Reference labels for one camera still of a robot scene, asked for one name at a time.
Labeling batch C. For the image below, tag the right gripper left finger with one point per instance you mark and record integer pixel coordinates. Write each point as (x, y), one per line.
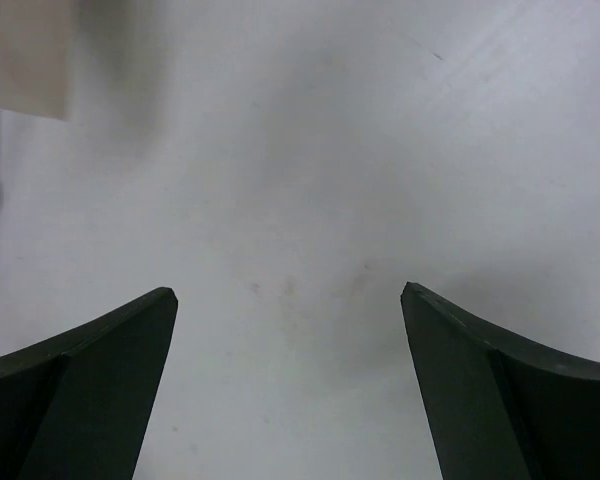
(77, 405)

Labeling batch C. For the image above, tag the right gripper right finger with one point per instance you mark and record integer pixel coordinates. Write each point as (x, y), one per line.
(499, 405)

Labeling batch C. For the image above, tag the beige trousers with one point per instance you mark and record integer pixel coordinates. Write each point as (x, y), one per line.
(36, 40)

